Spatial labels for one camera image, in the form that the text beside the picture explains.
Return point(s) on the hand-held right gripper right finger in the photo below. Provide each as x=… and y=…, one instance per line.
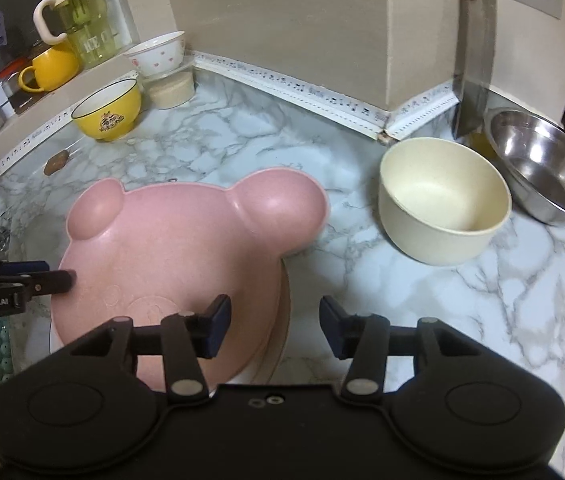
x=335, y=327

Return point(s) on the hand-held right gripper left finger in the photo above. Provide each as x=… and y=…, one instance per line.
x=217, y=327

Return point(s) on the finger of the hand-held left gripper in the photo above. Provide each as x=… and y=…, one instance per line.
x=52, y=282
x=27, y=266

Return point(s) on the large white plate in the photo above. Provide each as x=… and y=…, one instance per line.
x=285, y=320

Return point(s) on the pink bear-shaped plate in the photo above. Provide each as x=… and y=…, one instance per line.
x=172, y=250

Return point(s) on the cream bowl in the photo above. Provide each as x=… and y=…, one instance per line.
x=442, y=240

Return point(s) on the stainless steel bowl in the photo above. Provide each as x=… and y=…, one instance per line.
x=537, y=160

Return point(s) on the small brown object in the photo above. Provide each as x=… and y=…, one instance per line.
x=56, y=161

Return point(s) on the yellow printed bowl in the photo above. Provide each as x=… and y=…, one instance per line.
x=107, y=122

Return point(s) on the yellow mug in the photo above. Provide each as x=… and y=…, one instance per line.
x=57, y=65

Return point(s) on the small beige container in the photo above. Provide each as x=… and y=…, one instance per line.
x=172, y=92

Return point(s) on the yellow sponge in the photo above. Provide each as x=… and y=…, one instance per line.
x=479, y=146

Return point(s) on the green water bottle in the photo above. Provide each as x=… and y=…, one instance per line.
x=87, y=35

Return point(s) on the white heart-print bowl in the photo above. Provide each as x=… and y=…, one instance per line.
x=157, y=57

